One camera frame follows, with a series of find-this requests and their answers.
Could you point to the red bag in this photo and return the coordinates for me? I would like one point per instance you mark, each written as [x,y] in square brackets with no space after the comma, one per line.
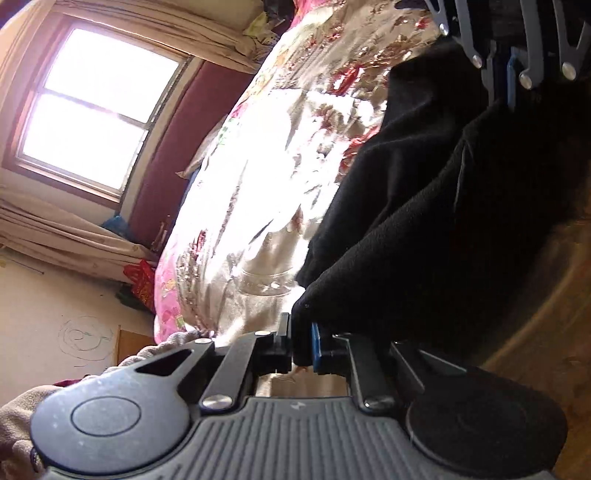
[142,284]

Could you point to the beige curtain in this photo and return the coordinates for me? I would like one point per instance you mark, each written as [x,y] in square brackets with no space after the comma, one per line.
[69,235]
[184,32]

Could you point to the window with wooden frame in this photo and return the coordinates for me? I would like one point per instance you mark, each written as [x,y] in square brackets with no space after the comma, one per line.
[92,115]

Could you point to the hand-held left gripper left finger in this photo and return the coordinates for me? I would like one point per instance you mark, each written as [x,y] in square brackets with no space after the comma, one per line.
[284,344]

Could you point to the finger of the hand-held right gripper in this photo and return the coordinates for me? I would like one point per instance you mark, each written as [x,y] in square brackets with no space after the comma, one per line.
[531,55]
[475,44]

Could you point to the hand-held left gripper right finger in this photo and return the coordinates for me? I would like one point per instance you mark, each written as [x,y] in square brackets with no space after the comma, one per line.
[316,348]

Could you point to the floral satin bedspread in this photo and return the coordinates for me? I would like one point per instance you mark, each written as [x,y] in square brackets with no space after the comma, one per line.
[277,161]

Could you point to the dark clothes pile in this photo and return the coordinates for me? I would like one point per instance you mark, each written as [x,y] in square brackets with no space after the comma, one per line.
[284,16]

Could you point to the blue cloth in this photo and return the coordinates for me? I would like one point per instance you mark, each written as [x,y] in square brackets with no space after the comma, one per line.
[115,226]

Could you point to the black pants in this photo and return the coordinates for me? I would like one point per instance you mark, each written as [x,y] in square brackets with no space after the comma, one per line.
[415,184]

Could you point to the pale crumpled cloth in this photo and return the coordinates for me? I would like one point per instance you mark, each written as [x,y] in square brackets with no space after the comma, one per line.
[257,27]

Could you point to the maroon padded headboard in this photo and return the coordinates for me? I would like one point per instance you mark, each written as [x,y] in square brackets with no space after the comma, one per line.
[184,138]

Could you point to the wooden nightstand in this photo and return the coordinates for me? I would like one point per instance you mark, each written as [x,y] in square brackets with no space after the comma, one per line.
[134,344]

